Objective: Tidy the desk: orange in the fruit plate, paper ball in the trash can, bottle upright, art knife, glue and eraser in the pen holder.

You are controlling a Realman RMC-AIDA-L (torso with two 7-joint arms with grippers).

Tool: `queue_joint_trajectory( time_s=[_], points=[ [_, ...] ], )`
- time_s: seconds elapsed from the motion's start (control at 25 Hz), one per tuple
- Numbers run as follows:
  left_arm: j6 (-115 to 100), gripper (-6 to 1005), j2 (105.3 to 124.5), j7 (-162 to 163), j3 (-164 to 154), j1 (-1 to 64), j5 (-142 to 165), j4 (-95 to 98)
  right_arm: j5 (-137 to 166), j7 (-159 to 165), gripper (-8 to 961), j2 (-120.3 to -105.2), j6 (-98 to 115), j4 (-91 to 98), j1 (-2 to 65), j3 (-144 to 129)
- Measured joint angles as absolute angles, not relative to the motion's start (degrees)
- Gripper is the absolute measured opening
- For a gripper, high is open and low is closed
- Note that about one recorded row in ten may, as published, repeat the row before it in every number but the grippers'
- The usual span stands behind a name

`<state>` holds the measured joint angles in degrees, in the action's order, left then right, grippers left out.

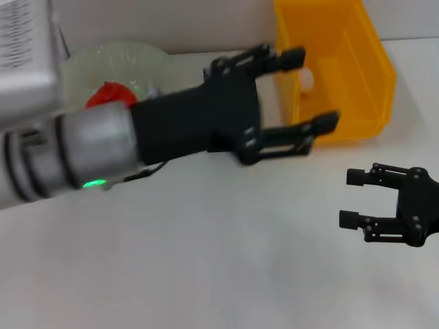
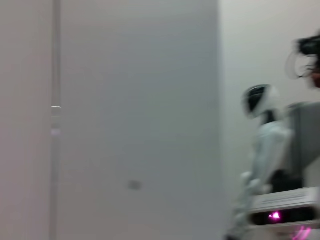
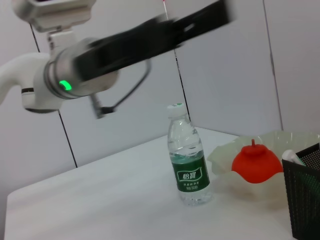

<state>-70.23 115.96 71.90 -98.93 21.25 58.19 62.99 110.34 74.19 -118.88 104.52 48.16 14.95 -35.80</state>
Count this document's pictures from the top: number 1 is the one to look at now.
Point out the red-orange toy fruit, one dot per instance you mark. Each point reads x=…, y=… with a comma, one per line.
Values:
x=109, y=96

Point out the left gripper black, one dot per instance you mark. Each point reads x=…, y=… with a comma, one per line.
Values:
x=199, y=120

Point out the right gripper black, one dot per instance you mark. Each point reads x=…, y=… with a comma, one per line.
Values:
x=422, y=209

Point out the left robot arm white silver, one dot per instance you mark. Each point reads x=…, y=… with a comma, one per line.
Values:
x=68, y=150

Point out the white paper ball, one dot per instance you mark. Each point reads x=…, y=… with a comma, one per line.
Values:
x=308, y=80

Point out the clear glass fruit plate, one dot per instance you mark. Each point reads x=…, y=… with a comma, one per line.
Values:
x=130, y=58

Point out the yellow plastic bin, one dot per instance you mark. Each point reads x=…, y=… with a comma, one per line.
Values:
x=353, y=85

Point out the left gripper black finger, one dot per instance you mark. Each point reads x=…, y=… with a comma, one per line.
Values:
x=326, y=123
x=291, y=58

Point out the black mesh pen holder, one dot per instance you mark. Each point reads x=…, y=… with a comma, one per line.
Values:
x=207, y=74

